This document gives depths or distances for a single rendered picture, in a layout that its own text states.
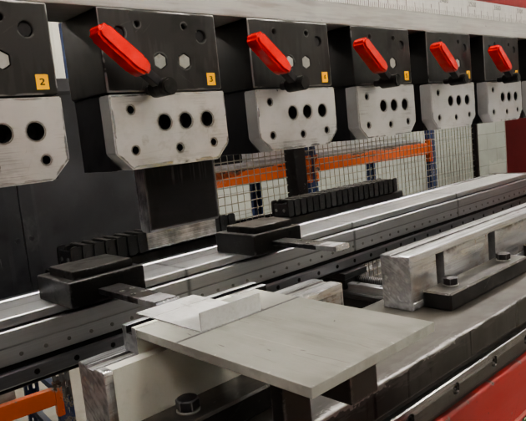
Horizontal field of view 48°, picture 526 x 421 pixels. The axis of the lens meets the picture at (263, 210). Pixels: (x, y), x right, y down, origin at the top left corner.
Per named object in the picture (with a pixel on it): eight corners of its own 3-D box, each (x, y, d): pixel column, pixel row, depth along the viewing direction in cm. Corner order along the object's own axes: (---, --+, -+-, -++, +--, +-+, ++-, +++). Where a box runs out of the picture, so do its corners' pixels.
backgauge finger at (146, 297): (128, 329, 71) (122, 288, 70) (39, 299, 90) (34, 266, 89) (207, 302, 79) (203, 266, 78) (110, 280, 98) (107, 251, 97)
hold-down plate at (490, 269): (451, 311, 99) (450, 294, 98) (422, 306, 103) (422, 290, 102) (528, 270, 119) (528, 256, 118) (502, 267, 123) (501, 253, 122)
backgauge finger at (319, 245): (319, 265, 94) (316, 234, 93) (216, 251, 113) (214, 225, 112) (366, 249, 102) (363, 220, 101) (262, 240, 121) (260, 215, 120)
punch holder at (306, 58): (261, 153, 74) (247, 16, 72) (219, 155, 80) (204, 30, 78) (338, 143, 84) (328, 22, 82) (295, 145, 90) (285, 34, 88)
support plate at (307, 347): (312, 399, 46) (311, 388, 46) (136, 337, 66) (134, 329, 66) (435, 331, 58) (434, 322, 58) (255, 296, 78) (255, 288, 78)
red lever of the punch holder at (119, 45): (106, 17, 55) (180, 84, 61) (86, 26, 58) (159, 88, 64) (97, 32, 54) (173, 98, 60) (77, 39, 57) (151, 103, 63)
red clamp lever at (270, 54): (264, 27, 68) (312, 81, 74) (240, 33, 71) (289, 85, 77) (257, 38, 68) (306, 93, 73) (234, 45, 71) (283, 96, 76)
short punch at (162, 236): (153, 250, 68) (143, 167, 66) (144, 249, 69) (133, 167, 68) (220, 234, 74) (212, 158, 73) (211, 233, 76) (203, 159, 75)
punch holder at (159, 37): (118, 172, 61) (97, 5, 58) (80, 173, 67) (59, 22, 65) (230, 157, 71) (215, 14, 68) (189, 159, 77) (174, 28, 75)
